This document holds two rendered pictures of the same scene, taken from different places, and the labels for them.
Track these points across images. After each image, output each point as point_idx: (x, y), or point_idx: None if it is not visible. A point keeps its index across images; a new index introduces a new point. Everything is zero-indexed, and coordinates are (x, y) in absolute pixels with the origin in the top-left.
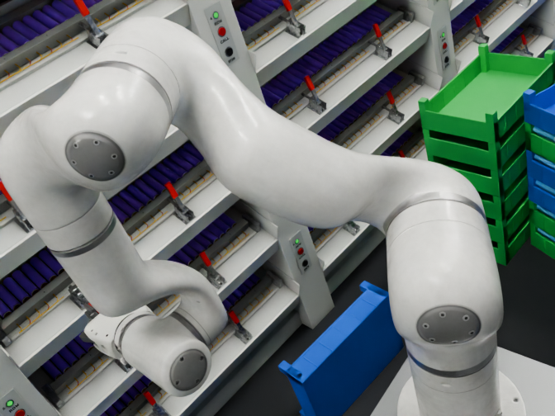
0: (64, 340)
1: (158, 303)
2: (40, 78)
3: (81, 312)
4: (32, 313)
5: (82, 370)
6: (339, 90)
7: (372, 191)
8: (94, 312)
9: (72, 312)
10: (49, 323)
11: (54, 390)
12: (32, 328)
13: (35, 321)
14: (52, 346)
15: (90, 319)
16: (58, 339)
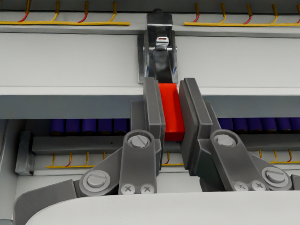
0: (64, 111)
1: (247, 148)
2: None
3: (133, 86)
4: (48, 6)
5: (87, 152)
6: None
7: None
8: (153, 142)
9: (117, 70)
10: (59, 54)
11: (32, 148)
12: (22, 35)
13: (36, 27)
14: (27, 104)
15: (122, 151)
16: (46, 102)
